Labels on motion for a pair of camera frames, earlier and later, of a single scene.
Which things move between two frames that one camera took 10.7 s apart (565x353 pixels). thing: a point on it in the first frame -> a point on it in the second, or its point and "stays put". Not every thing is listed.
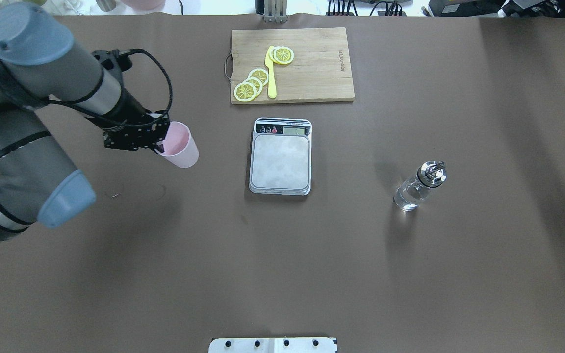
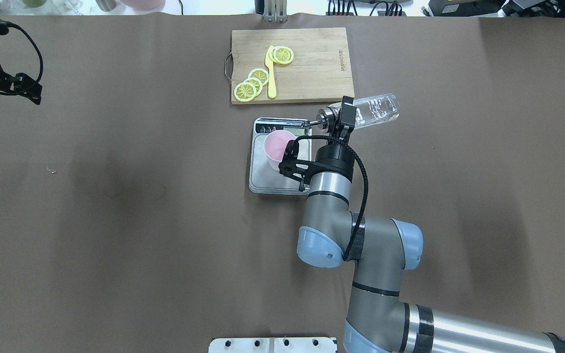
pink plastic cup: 180,147 -> 275,143
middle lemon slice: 257,83 stays put
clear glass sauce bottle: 430,174 -> 370,111
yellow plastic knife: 270,66 stays put
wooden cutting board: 321,71 stays put
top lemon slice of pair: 283,54 stays put
